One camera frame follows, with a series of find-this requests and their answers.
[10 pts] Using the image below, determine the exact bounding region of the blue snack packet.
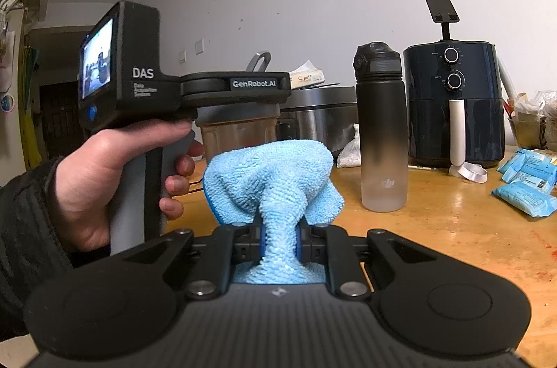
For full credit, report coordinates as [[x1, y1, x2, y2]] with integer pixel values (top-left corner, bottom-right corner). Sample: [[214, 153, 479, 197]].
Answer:
[[511, 151, 557, 190], [492, 181, 557, 218], [497, 157, 520, 184]]

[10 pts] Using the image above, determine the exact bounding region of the white rolled tube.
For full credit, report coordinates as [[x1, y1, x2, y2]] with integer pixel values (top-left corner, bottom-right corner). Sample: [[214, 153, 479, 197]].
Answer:
[[496, 54, 519, 101]]

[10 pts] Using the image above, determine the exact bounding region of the person's left forearm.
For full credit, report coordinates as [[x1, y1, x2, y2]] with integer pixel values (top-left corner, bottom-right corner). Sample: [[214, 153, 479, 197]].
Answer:
[[0, 159, 111, 345]]

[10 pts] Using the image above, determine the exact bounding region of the dark wooden door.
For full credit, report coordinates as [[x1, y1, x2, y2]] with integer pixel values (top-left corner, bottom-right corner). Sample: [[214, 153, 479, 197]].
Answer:
[[40, 85, 83, 162]]

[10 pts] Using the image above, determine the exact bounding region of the yellow green hanging cloth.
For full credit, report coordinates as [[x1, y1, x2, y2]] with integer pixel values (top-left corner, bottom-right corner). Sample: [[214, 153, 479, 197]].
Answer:
[[19, 46, 42, 173]]

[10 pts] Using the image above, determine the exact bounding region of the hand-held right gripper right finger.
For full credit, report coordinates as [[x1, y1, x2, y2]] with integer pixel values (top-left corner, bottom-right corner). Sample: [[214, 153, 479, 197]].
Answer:
[[295, 222, 438, 301]]

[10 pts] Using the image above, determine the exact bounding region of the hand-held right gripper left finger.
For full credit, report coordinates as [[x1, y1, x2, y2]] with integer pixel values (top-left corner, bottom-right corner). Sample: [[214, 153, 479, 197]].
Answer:
[[122, 222, 267, 301]]

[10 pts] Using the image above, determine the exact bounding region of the black phone stand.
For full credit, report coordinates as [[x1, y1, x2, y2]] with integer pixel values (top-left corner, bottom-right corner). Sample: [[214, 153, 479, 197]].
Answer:
[[425, 0, 461, 43]]

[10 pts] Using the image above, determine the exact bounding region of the black gradient water bottle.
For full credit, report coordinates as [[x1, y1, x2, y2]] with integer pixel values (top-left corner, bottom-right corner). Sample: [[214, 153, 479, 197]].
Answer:
[[353, 42, 409, 213]]

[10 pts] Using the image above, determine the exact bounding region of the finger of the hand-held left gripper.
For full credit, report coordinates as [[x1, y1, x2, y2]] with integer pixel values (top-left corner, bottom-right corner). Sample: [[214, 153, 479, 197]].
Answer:
[[235, 89, 291, 109]]

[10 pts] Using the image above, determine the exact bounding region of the white tissue pack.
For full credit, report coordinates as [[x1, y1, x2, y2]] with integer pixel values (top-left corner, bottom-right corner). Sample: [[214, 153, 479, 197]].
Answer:
[[288, 59, 327, 89]]

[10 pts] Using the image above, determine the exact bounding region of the clear shaker bottle grey lid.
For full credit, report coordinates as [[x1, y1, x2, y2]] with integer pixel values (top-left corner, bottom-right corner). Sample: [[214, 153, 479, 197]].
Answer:
[[194, 52, 281, 162]]

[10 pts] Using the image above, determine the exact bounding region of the white strap loop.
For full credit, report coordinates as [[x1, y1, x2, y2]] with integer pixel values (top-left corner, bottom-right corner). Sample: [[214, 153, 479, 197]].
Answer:
[[450, 161, 489, 183]]

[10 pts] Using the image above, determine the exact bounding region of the person's left hand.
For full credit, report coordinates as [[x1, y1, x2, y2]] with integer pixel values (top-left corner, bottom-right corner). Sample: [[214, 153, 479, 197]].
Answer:
[[54, 120, 206, 252]]

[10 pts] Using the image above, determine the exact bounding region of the steel rice cooker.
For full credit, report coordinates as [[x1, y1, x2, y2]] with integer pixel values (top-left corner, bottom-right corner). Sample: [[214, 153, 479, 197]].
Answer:
[[278, 86, 360, 158]]

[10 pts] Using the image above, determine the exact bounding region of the pile of clear plastic bags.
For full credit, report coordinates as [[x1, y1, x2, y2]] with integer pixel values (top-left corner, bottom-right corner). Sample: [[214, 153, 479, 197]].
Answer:
[[505, 90, 557, 153]]

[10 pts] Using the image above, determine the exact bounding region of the blue microfiber cloth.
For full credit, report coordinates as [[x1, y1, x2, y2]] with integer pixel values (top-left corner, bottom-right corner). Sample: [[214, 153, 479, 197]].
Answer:
[[202, 139, 346, 285]]

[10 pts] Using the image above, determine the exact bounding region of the plastic bag of white grains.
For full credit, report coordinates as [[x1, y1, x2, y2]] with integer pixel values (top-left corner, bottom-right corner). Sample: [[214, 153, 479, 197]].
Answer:
[[336, 123, 362, 169]]

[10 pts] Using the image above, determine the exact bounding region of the beige plastic tub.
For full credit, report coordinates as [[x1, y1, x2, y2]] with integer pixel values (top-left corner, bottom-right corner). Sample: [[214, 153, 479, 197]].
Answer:
[[507, 113, 544, 151]]

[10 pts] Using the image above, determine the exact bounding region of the dark blue air fryer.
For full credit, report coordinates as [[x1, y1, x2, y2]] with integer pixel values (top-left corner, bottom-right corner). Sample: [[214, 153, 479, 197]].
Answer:
[[402, 41, 506, 177]]

